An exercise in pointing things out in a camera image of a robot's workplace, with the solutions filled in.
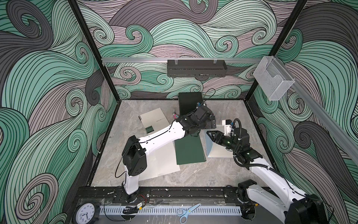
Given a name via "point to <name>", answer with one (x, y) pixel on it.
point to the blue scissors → (184, 213)
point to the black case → (188, 101)
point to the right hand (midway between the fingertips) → (206, 134)
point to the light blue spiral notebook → (214, 150)
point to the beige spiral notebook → (154, 121)
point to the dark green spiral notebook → (189, 150)
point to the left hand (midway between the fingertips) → (210, 119)
